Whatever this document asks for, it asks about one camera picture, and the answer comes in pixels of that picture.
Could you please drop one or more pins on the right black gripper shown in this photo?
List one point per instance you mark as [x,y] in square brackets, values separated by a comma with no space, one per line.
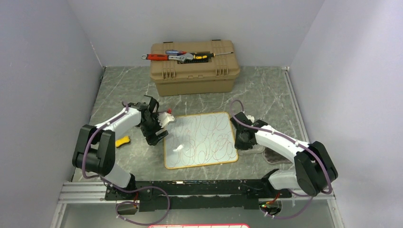
[238,145]

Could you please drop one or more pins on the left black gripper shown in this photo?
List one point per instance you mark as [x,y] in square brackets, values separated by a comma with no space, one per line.
[151,137]

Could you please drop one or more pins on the yellow framed whiteboard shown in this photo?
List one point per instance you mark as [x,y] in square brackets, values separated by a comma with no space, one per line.
[199,140]

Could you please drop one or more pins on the grey mesh scrubbing pad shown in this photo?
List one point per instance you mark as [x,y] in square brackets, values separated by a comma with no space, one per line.
[256,149]

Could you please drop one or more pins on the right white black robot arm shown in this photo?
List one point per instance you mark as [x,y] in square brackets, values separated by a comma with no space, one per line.
[313,170]

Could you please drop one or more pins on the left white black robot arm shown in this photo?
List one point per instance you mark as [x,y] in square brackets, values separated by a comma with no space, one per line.
[94,152]

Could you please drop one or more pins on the yellow bone shaped sponge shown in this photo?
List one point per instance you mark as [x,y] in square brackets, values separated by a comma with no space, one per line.
[122,141]

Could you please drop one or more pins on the dark brown scrubbing pad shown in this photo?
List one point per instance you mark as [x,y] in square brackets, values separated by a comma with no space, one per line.
[273,157]

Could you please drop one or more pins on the tan plastic toolbox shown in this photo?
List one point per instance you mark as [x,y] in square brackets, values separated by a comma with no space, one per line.
[212,75]

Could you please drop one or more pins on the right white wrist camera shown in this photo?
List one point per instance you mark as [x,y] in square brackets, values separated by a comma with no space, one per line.
[251,118]

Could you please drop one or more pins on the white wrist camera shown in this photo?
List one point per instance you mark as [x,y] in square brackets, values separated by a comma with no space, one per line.
[165,117]
[251,118]

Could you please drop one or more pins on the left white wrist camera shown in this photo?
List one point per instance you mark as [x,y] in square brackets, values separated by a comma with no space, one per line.
[165,117]

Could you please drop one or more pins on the black aluminium base frame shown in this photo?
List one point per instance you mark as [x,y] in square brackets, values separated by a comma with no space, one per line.
[185,194]

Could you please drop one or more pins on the red handled adjustable wrench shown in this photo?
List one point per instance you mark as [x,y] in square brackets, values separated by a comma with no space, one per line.
[164,57]

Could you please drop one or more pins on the blue red handled screwdriver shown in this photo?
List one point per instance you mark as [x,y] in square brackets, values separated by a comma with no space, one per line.
[177,52]

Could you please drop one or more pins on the yellow black handled screwdriver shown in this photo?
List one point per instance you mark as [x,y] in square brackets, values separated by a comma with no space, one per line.
[208,55]

